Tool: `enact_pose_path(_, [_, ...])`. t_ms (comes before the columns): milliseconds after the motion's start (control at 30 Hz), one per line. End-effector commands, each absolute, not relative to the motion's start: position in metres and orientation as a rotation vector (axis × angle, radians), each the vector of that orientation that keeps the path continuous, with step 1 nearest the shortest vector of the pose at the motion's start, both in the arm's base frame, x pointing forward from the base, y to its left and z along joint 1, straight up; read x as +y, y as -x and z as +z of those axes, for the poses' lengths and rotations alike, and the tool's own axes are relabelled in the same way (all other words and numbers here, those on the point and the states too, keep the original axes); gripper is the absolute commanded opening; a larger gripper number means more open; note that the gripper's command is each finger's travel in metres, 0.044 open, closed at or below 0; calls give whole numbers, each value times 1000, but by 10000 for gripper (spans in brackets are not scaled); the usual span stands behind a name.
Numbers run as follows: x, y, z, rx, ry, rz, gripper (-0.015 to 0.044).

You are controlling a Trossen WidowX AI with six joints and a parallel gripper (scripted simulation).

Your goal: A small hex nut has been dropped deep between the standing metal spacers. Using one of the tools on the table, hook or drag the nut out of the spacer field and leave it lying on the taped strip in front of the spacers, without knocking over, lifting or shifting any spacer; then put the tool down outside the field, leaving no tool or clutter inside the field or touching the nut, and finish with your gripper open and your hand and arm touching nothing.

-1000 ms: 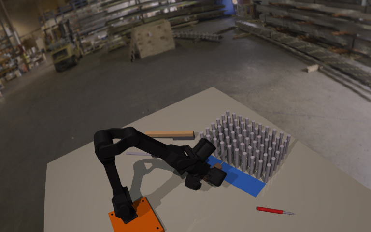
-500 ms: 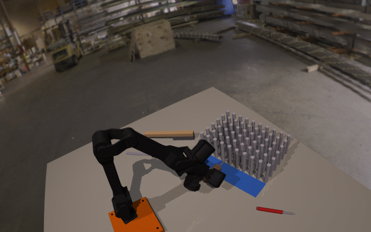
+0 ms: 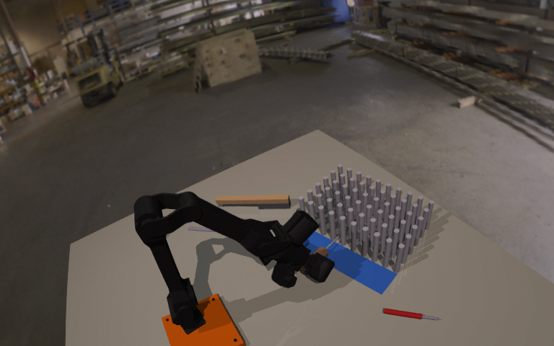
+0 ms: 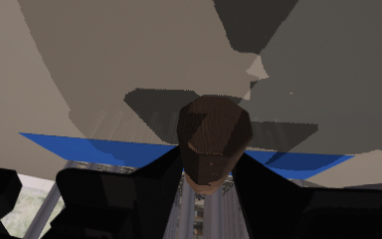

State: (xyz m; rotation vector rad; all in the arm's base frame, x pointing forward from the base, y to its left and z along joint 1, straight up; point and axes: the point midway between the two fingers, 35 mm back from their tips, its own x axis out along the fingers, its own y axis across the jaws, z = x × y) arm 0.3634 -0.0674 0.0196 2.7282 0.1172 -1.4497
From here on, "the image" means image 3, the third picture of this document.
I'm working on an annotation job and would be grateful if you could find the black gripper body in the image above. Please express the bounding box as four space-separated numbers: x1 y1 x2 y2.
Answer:
285 244 335 283

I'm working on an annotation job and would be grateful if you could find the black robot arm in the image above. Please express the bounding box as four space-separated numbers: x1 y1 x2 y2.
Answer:
134 192 319 334

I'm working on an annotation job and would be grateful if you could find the blue flat strip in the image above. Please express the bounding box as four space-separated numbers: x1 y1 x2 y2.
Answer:
303 231 397 294

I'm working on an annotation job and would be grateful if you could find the red-handled screwdriver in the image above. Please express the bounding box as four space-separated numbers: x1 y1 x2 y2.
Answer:
384 309 437 320

